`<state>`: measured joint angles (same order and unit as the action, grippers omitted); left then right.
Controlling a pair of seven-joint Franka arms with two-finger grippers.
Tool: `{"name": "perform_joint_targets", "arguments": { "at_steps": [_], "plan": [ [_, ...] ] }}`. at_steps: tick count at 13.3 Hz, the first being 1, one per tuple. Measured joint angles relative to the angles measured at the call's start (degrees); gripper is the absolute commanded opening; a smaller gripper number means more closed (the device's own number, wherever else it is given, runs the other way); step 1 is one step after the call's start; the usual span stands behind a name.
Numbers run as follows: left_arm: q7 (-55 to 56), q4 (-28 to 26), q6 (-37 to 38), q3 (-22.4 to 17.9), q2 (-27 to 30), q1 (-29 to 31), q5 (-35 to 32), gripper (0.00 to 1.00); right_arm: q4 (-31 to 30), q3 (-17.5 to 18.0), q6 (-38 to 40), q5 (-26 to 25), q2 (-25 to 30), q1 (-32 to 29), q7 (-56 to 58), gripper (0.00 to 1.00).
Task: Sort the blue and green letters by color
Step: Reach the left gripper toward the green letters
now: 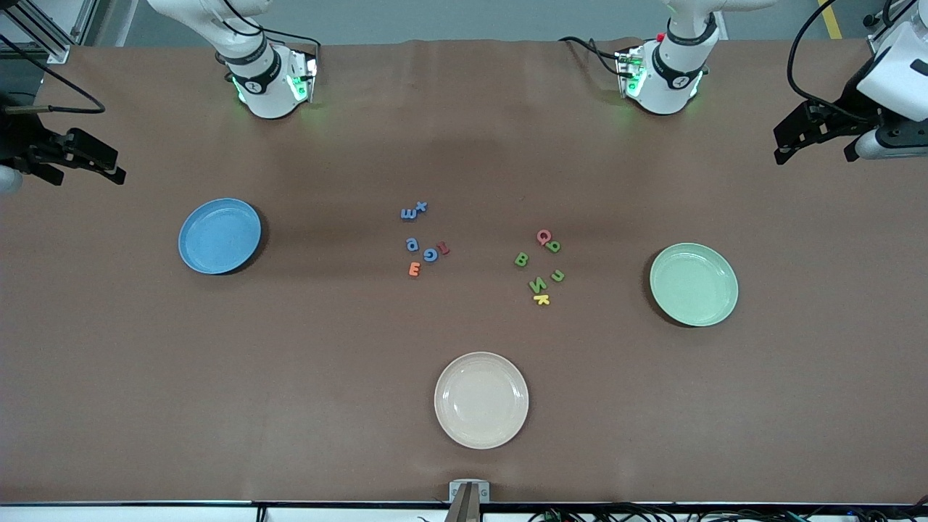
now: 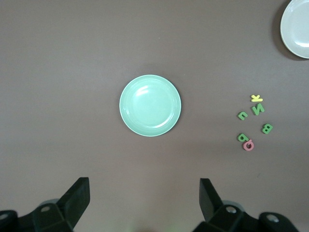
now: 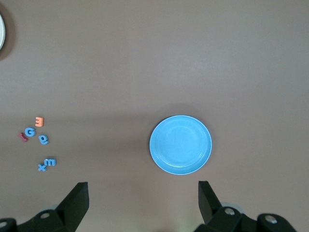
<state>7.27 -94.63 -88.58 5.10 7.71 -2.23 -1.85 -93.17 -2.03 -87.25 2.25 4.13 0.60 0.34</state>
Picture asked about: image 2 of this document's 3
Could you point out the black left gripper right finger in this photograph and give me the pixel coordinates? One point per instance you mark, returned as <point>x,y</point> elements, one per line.
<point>210,200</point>

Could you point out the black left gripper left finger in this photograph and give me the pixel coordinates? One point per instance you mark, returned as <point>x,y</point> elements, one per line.
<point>74,200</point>

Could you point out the green foam letter P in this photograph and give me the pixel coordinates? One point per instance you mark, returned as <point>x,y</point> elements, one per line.
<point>242,137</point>

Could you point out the green foam letter u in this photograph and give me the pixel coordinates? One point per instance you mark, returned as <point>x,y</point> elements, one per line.
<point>242,116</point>

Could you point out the green foam letter B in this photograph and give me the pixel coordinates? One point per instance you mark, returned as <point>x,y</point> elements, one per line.
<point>266,128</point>

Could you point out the green foam letter N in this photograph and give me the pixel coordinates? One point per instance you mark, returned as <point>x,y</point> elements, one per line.
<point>257,110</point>

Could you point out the pink foam letter Q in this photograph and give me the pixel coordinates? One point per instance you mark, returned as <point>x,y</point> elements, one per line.
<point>245,145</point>

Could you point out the mint green plate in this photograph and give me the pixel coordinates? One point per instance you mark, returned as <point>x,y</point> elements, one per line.
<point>150,105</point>

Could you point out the yellow foam letter K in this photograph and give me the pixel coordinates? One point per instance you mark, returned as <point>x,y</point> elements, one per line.
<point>256,97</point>

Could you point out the brown table cover mat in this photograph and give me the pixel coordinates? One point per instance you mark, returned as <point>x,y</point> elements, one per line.
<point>72,72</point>

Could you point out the beige plate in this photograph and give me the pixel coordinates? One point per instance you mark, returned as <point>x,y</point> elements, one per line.
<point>297,26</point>

